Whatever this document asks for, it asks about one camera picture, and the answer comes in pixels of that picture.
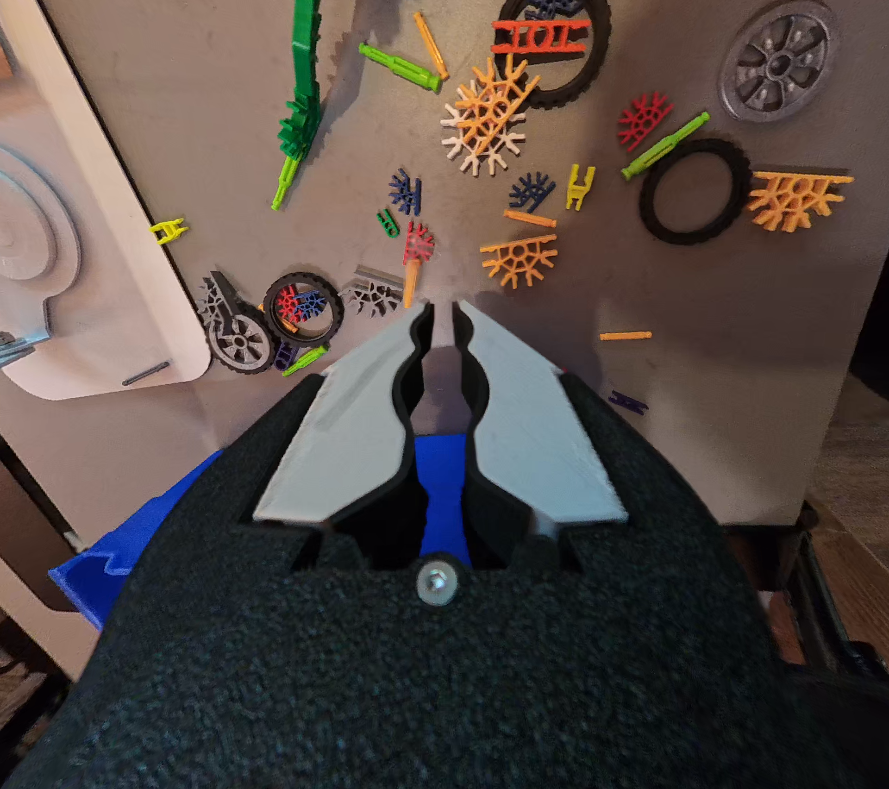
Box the white snowflake connector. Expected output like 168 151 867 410
441 82 526 176

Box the yellow half-circle connector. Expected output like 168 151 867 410
746 171 855 232
479 235 558 288

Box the short yellow rod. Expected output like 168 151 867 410
413 11 450 81

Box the blue connector piece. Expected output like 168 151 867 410
524 0 588 22

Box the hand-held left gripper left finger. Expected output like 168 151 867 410
252 301 435 571

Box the grey spoked toy wheel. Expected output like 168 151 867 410
207 311 275 375
717 0 836 123

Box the small lime piece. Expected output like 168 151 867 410
281 344 329 378

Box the small black toy tire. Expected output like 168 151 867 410
263 273 344 347

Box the white adjustable book stand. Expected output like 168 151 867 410
0 0 211 401

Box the grey connector piece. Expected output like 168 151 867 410
196 271 244 335
340 266 405 318

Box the lime green rod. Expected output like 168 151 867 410
620 112 711 182
359 42 442 92

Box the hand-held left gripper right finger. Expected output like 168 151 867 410
451 300 629 571

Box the yellow fan connector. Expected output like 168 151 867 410
455 56 541 151

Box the blue tagged plastic bin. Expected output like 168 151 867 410
49 433 475 632

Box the colourful construction toy dinosaur model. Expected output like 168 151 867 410
271 0 331 211

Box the small red snowflake connector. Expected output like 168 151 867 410
403 221 436 265

